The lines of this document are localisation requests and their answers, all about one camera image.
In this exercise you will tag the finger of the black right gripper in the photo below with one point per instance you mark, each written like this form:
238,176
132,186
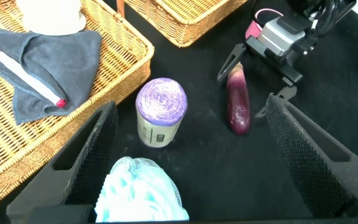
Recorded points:
240,48
289,92

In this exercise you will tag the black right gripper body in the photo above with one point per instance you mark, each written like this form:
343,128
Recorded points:
275,62

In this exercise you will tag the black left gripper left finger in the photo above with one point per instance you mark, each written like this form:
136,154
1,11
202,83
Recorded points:
85,174

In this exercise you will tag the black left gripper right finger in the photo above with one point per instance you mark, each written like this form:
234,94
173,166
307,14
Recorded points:
309,161

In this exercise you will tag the purple eggplant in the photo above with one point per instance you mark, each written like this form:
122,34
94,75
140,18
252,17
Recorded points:
238,105

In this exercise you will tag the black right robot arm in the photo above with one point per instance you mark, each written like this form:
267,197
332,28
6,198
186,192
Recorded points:
297,4

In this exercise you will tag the pink toy saucepan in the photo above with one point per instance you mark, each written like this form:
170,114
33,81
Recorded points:
253,30

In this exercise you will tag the light blue bath pouf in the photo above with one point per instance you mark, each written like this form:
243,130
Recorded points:
138,196

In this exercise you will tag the purple garbage bag roll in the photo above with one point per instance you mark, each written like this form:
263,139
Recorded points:
162,99

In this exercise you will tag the white marker pink cap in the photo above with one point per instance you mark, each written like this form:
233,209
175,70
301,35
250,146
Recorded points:
26,77

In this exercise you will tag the grey microfibre towel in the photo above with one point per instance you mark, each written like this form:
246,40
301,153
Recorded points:
64,62

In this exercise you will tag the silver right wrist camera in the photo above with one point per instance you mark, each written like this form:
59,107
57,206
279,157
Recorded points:
278,37

